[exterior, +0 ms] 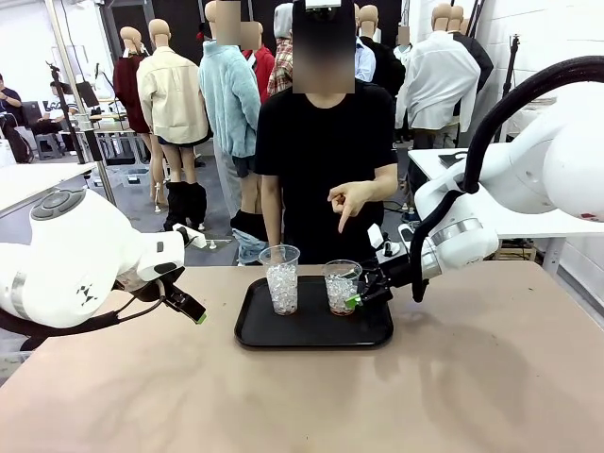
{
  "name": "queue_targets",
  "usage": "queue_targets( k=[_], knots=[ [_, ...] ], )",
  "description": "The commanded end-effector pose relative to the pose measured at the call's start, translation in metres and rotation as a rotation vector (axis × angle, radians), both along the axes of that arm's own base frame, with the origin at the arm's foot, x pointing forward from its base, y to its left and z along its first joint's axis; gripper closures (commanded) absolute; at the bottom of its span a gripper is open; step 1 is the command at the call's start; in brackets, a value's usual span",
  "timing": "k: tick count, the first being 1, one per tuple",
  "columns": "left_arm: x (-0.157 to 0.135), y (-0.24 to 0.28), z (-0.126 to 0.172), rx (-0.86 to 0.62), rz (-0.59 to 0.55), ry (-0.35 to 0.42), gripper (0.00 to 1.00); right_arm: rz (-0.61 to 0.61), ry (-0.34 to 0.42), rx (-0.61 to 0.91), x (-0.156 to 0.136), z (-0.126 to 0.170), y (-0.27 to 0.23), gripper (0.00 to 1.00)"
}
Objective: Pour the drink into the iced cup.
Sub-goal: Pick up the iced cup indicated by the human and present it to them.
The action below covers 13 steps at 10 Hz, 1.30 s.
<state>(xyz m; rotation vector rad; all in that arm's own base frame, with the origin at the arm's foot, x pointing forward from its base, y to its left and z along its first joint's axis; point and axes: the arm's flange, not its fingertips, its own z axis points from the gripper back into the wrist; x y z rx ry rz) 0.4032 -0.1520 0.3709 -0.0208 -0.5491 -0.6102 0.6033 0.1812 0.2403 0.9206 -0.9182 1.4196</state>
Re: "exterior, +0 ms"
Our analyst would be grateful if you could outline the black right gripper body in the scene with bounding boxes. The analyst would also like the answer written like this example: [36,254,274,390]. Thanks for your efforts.
[375,253,420,290]

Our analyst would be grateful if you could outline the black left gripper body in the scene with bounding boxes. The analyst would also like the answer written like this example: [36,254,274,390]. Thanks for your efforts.
[115,265,189,303]

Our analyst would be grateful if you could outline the clear cup with red drink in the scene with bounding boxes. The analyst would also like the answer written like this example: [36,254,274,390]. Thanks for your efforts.
[322,259,364,316]

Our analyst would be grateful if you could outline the person's left forearm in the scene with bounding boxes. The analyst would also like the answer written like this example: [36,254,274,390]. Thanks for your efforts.
[371,161,400,203]

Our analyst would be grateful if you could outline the clear plastic cup with ice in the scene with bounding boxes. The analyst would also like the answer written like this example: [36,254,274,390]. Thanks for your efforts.
[258,244,302,316]

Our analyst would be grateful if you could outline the person's left hand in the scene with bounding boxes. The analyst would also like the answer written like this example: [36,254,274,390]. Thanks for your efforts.
[327,181,379,234]

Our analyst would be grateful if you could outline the large black serving tray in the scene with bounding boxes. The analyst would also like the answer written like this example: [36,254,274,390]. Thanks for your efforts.
[234,275,394,351]

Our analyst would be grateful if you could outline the person in black T-shirt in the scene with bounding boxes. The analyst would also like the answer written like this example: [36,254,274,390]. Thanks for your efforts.
[254,0,400,266]

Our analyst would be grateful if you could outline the white table with grey legs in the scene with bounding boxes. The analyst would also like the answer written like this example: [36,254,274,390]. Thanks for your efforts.
[0,161,99,216]

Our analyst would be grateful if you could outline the grey plastic stool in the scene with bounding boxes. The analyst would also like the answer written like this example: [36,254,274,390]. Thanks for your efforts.
[35,133,66,160]

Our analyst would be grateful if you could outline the black tripod with grip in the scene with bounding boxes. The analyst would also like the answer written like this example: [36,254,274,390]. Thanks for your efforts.
[45,60,99,166]

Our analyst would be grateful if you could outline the mannequin in cream jacket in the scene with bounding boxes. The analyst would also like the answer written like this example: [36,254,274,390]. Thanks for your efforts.
[135,18,212,232]

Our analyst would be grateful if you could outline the black bag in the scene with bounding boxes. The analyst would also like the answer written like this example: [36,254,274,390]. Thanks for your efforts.
[0,115,35,164]

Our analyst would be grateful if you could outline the mannequin in white shirt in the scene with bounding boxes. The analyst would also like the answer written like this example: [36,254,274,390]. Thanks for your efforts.
[394,3,482,143]

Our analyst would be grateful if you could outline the seated person in white shirt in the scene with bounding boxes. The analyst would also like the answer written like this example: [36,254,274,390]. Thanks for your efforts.
[30,80,80,138]

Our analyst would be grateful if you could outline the black tablet on stand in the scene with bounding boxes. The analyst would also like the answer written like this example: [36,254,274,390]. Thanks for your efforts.
[75,80,100,109]

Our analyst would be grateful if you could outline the mannequin in dark red top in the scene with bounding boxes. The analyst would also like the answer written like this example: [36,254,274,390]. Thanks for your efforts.
[112,26,152,137]

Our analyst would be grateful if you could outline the mannequin in light blue fleece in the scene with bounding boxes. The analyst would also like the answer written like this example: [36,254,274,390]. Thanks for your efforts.
[197,0,266,265]

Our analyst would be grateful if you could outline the mannequin in black jacket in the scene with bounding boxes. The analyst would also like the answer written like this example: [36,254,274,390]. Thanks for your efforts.
[359,4,407,103]

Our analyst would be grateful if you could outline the mannequin in light blue shirt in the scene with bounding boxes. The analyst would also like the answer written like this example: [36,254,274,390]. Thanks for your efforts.
[353,4,378,85]

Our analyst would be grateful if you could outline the mannequin in plaid shirt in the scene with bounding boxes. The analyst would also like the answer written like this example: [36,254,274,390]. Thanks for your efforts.
[267,3,294,98]

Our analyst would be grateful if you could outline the seated person in dark shirt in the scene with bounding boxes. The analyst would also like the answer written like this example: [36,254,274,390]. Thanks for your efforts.
[0,73,24,131]

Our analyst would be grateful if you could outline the tall black light stand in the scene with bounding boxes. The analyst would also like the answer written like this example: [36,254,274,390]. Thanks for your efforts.
[498,33,522,143]

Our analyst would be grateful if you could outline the mannequin in black shirt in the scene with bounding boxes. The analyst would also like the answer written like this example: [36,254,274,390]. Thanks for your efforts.
[450,5,495,95]

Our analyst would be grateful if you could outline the mannequin in red jacket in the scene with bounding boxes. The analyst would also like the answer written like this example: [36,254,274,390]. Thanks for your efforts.
[241,21,276,104]

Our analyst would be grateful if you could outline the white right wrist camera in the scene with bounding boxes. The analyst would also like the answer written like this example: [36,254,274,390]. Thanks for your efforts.
[366,224,411,260]

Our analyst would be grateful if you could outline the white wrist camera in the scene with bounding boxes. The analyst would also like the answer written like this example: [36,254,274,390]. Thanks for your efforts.
[172,224,208,250]
[366,224,411,260]

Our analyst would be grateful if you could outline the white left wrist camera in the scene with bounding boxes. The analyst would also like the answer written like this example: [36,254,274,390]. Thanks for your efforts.
[172,224,208,250]

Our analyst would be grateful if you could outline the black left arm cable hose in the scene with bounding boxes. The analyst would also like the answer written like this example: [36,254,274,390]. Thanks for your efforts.
[0,277,167,339]

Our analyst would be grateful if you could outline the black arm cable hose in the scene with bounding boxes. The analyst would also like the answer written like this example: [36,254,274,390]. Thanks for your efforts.
[0,277,167,339]
[409,55,604,304]

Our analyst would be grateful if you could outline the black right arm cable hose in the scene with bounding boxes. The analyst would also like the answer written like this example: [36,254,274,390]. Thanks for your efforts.
[409,55,604,304]

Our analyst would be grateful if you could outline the silver metal frame post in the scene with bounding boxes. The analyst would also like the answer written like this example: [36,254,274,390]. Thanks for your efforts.
[44,0,118,208]

